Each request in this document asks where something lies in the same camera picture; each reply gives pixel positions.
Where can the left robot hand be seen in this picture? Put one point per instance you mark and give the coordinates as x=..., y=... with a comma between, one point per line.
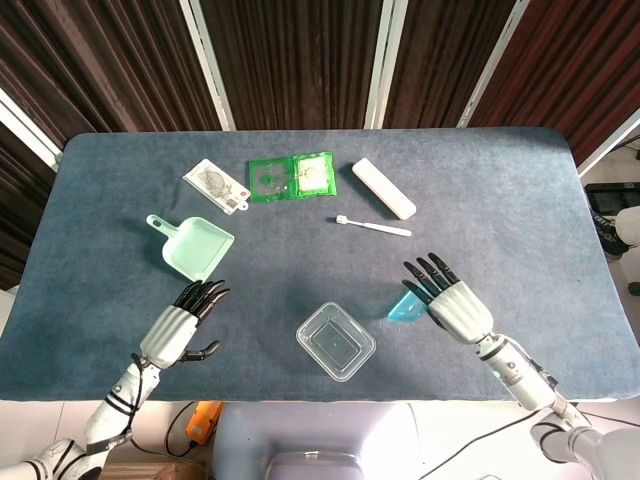
x=167, y=335

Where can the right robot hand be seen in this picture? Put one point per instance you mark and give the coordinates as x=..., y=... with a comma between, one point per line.
x=460, y=312

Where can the blue transparent plastic container lid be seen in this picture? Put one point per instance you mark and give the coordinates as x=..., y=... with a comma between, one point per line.
x=406, y=310

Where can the clear plastic container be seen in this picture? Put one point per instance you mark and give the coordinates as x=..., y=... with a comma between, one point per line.
x=335, y=342

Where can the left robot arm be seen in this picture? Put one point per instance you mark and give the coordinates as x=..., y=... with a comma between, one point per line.
x=107, y=410

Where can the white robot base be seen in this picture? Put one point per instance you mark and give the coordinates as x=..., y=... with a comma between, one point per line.
x=320, y=430

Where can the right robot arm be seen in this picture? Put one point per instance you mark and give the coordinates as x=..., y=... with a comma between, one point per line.
x=525, y=380

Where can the mint green plastic dustpan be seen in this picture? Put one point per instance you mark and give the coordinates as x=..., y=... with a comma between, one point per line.
x=197, y=250

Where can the orange device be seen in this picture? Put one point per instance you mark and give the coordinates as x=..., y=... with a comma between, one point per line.
x=202, y=420

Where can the blue felt table cover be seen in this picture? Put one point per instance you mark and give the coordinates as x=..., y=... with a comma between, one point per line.
x=500, y=225

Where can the white toothbrush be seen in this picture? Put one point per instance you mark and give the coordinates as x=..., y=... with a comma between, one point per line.
x=380, y=227

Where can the white toothbrush case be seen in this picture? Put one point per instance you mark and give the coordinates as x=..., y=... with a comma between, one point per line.
x=382, y=187

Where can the white printed hanging packet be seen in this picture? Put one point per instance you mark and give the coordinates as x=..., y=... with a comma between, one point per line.
x=215, y=185

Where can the white round object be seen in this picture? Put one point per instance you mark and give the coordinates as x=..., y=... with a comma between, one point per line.
x=630, y=227

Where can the black case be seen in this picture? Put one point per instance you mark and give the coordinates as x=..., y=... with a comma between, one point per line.
x=612, y=197

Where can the green plastic packet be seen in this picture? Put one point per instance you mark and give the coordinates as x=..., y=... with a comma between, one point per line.
x=280, y=180

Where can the brown slatted partition panel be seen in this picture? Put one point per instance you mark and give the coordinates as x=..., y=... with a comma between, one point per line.
x=20, y=200
x=575, y=65
x=100, y=60
x=450, y=60
x=295, y=60

